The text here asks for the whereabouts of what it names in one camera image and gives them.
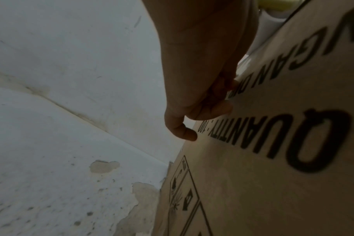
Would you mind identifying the yellow tape dispenser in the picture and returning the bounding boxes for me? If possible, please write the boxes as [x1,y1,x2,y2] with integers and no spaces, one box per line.
[238,0,306,70]

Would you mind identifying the brown cardboard box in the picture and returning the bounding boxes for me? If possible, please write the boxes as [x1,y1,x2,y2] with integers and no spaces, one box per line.
[153,0,354,236]

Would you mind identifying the person's left hand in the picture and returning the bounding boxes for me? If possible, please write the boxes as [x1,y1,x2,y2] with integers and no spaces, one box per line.
[142,0,260,142]

